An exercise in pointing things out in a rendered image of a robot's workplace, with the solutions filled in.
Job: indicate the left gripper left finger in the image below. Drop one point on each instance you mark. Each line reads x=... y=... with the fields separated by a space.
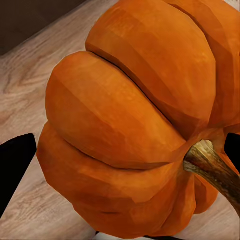
x=15 y=158

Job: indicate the pumpkin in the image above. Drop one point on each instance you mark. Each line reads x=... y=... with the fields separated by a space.
x=138 y=122

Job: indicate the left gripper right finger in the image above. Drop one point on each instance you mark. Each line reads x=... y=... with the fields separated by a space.
x=232 y=149

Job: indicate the cabinet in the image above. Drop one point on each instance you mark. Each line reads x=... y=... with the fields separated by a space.
x=22 y=19

